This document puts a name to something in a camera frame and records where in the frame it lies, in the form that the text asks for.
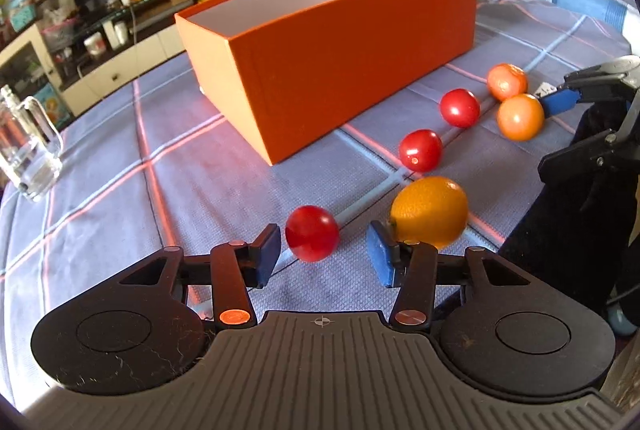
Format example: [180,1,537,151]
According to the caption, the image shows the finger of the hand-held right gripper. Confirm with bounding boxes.
[537,100,640,183]
[537,54,640,117]

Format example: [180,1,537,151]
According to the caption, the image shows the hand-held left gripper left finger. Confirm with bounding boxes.
[117,224,282,328]

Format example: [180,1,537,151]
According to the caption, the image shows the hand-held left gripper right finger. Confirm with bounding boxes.
[366,220,532,330]

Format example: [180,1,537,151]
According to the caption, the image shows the orange cherry tomato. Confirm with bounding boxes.
[496,94,545,142]

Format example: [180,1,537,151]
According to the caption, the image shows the red cherry tomato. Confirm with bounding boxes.
[439,88,481,129]
[285,205,341,262]
[398,130,444,173]

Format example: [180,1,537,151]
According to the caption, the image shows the large orange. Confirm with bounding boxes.
[390,176,469,249]

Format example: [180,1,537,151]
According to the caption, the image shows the orange cardboard box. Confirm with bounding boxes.
[175,0,478,167]

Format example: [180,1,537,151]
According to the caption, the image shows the orange-red cherry tomato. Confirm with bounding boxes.
[486,63,528,102]

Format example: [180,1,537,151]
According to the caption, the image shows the white television cabinet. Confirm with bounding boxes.
[62,0,366,115]

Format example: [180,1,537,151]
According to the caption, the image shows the clear glass mug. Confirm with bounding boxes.
[0,84,64,203]

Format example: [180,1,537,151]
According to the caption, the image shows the white glass-door cabinet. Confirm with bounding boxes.
[0,24,68,98]

